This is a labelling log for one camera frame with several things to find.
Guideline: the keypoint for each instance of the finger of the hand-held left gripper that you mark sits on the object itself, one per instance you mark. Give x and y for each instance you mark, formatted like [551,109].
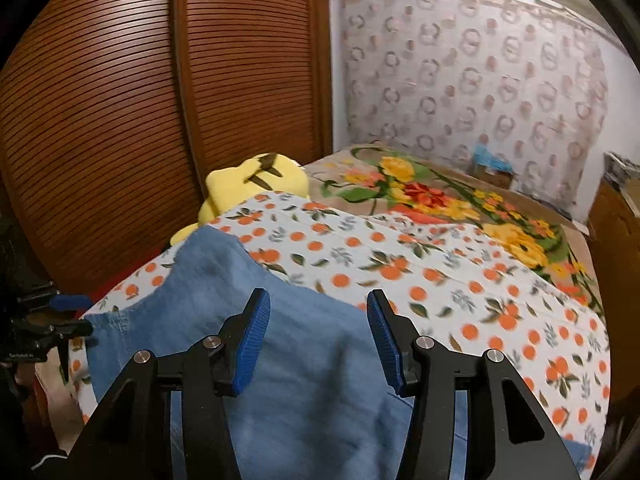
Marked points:
[75,330]
[70,302]

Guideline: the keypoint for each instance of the wooden slatted wardrobe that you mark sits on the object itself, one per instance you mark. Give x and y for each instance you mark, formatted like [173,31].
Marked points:
[125,110]

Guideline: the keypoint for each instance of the wooden sideboard cabinet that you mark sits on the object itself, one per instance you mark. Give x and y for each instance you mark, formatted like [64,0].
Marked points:
[615,220]

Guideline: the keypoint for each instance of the blue denim pants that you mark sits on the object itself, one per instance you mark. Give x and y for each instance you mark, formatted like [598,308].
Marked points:
[310,360]

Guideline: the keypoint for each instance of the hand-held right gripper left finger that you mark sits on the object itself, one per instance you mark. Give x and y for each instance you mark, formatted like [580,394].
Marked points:
[252,340]

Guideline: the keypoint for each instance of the orange fruit print bedsheet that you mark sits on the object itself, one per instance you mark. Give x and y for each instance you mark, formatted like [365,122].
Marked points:
[450,285]

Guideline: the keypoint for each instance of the circle pattern curtain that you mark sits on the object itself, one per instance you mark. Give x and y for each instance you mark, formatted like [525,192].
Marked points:
[475,85]

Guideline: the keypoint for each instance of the yellow plush toy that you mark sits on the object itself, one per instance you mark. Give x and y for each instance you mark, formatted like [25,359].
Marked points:
[235,185]

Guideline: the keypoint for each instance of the stack of newspapers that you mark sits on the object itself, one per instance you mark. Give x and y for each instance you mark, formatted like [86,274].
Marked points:
[616,167]

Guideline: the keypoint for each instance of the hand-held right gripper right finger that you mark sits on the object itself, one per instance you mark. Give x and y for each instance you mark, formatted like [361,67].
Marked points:
[385,345]

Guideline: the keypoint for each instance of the small cardboard box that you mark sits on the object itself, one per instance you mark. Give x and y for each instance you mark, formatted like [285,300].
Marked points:
[495,179]

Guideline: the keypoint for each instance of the floral blanket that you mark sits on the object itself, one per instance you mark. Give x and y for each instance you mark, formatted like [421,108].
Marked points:
[425,195]

